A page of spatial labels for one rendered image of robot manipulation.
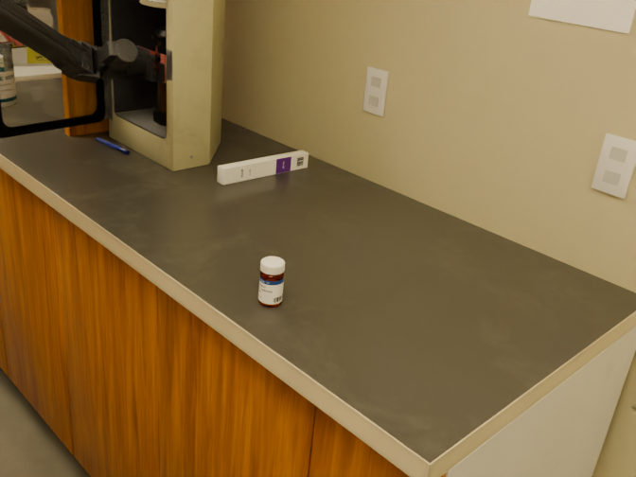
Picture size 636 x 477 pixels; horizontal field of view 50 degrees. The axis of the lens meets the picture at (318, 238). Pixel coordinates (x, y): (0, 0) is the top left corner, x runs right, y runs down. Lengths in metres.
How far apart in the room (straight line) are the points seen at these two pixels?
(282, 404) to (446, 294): 0.37
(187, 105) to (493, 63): 0.72
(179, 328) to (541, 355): 0.66
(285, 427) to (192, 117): 0.86
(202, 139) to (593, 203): 0.94
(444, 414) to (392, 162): 0.91
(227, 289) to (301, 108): 0.88
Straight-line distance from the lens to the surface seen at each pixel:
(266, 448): 1.24
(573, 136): 1.49
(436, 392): 1.03
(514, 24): 1.54
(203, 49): 1.72
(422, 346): 1.12
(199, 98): 1.74
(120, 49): 1.69
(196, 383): 1.36
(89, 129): 2.03
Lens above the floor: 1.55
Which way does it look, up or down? 25 degrees down
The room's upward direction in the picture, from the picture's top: 6 degrees clockwise
